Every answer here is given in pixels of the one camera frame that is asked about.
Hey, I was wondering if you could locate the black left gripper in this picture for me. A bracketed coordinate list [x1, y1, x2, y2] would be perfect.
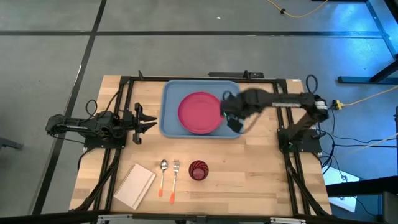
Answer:
[123, 102, 158, 146]

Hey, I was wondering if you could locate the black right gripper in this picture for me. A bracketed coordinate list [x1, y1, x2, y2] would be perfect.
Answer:
[220, 89, 261, 135]

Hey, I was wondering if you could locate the pink round plate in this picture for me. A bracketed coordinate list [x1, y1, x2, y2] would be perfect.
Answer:
[177, 91, 225, 135]

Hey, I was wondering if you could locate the metal spoon orange handle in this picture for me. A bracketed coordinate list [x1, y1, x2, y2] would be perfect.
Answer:
[157, 159, 169, 198]

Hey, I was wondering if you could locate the metal fork orange handle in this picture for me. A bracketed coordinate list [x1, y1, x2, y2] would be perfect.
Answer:
[169, 159, 181, 205]

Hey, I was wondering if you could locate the dark red ribbed cup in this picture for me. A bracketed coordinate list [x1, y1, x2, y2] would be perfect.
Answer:
[188, 159, 210, 182]

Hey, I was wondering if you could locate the blue plastic tray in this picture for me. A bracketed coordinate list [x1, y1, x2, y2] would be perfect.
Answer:
[159, 79, 244, 139]

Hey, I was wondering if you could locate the beige spiral notebook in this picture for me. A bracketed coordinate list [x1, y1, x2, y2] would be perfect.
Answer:
[113, 163, 157, 210]

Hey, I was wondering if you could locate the white floor sheet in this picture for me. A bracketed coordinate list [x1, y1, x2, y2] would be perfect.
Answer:
[322, 166, 361, 213]

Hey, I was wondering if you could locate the black stand leg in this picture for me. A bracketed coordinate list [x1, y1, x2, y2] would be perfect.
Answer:
[338, 0, 398, 85]

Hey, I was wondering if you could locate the grey floor object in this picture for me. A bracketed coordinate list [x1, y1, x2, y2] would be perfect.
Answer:
[0, 136, 24, 151]

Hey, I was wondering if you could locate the black foreground beam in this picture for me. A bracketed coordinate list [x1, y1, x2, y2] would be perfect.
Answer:
[0, 210, 398, 224]

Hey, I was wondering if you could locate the dark floor beam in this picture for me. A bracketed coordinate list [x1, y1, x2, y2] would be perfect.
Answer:
[325, 175, 398, 197]

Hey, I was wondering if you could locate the grey box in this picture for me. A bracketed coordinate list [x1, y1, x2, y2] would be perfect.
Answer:
[381, 191, 398, 224]

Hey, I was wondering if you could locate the black aluminium table frame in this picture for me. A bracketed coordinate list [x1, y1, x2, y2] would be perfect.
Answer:
[70, 70, 332, 218]

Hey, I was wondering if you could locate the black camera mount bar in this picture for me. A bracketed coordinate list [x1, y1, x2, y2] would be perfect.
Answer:
[208, 71, 265, 79]

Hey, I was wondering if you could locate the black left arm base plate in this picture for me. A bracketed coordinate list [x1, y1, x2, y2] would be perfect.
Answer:
[83, 136, 127, 149]

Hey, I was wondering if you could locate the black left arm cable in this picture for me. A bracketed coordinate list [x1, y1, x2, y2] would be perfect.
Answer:
[84, 90, 125, 119]

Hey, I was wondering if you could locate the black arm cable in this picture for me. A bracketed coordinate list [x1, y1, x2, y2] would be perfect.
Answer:
[305, 73, 319, 95]
[84, 90, 125, 119]

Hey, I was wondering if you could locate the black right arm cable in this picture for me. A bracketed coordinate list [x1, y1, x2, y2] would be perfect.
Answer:
[305, 73, 319, 95]

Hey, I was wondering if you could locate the black floor cable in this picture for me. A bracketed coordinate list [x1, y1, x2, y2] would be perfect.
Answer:
[329, 107, 398, 142]

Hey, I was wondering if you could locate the yellow cable with plug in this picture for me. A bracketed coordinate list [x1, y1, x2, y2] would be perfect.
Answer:
[331, 85, 398, 110]

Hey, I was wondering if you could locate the blue floor cable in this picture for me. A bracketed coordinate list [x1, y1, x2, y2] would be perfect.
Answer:
[320, 124, 398, 175]

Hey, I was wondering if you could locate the yellow cable with black knot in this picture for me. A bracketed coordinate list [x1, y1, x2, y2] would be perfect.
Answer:
[266, 0, 329, 19]

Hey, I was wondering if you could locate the beige floor cable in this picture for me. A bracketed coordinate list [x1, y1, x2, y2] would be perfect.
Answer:
[341, 132, 398, 155]

